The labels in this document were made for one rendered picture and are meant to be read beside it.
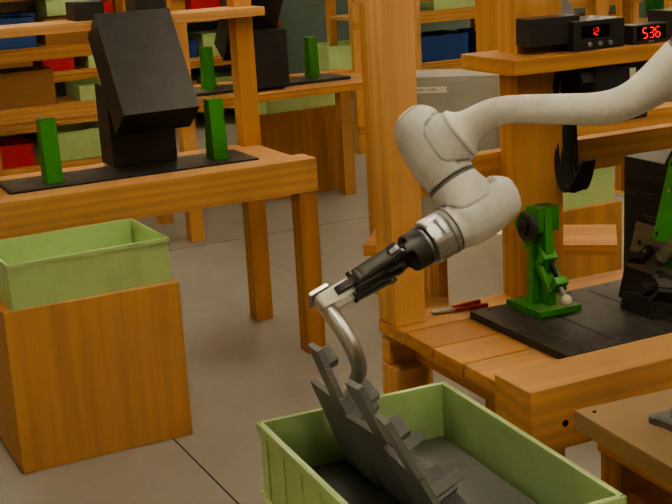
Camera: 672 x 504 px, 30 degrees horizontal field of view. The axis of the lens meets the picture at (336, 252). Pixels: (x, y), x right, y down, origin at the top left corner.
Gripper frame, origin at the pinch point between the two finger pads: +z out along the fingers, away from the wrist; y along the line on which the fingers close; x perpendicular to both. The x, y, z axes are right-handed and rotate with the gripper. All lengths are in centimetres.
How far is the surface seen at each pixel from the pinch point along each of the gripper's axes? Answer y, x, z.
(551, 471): -5.8, 46.9, -15.2
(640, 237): -75, 1, -98
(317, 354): -0.3, 7.6, 8.7
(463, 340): -74, 0, -41
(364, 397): 11.4, 22.1, 9.2
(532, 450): -9.0, 41.5, -15.9
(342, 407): -7.8, 16.2, 8.8
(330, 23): -650, -456, -325
